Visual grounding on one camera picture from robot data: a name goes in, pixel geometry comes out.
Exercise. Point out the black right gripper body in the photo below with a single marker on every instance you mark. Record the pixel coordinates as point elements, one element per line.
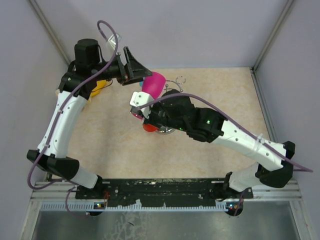
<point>158,118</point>

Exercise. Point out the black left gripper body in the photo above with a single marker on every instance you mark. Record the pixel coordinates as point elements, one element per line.
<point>115,69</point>

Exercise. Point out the pink plastic wine glass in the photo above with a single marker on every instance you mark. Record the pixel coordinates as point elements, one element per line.
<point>152,85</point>

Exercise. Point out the clear wine glass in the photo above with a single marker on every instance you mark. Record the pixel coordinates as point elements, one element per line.
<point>112,41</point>

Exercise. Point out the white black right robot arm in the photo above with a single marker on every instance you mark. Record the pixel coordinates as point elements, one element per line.
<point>175,110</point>

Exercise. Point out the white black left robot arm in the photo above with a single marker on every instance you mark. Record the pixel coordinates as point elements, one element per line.
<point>75,88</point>

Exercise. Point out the red plastic wine glass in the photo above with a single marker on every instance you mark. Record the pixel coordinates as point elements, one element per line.
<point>149,128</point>

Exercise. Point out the chrome wine glass rack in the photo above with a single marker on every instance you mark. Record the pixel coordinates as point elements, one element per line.
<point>172,85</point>

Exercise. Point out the yellow floral cloth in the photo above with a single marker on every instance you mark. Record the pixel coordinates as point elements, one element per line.
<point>96,88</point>

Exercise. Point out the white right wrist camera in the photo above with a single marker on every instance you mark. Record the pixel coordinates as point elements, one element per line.
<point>140,98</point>

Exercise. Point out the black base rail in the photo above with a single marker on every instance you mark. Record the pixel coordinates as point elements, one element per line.
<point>159,192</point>

